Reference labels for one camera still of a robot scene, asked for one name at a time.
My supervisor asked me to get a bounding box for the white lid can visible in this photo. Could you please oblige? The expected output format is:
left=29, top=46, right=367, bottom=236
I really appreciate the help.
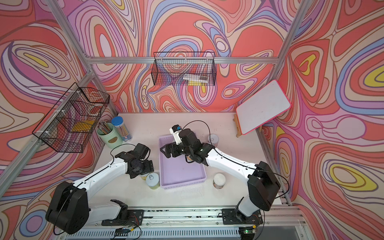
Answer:
left=208, top=134, right=219, bottom=147
left=146, top=173, right=160, bottom=190
left=140, top=173, right=150, bottom=181
left=213, top=173, right=226, bottom=189

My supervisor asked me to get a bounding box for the purple plastic basket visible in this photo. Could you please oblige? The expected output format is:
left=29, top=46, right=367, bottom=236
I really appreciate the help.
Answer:
left=159, top=152, right=207, bottom=189

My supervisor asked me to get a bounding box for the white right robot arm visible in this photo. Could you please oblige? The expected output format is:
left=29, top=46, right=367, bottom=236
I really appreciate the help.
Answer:
left=160, top=128, right=281, bottom=217

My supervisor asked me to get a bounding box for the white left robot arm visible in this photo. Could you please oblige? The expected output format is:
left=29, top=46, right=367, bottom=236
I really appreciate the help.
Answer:
left=45, top=144, right=154, bottom=234

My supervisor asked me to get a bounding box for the green pencil cup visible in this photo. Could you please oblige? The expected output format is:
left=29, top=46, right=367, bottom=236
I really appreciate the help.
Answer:
left=97, top=121, right=123, bottom=149

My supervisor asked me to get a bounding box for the blue lid pencil tube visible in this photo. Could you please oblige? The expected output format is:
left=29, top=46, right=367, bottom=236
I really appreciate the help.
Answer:
left=111, top=116, right=132, bottom=142

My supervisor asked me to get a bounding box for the wooden easel stand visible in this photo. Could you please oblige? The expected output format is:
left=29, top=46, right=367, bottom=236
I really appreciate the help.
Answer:
left=233, top=114, right=242, bottom=138

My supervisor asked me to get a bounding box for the pink framed whiteboard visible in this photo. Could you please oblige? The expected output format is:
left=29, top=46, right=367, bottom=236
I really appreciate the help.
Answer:
left=236, top=80, right=292, bottom=135

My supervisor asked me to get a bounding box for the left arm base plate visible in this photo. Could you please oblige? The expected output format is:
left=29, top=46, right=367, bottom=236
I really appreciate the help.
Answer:
left=102, top=199, right=144, bottom=226

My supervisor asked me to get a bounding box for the black wire basket left wall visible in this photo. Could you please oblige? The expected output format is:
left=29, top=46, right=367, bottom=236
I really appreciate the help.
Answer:
left=32, top=83, right=110, bottom=153

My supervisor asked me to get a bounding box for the black wire basket wall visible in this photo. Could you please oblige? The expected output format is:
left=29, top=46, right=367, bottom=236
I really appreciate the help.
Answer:
left=32, top=83, right=110, bottom=153
left=151, top=51, right=217, bottom=87

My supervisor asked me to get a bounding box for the black wire basket back wall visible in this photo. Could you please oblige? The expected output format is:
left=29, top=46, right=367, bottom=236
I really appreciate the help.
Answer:
left=151, top=51, right=217, bottom=87

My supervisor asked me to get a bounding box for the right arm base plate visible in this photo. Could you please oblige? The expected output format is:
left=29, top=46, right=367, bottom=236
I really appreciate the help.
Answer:
left=218, top=198, right=264, bottom=226

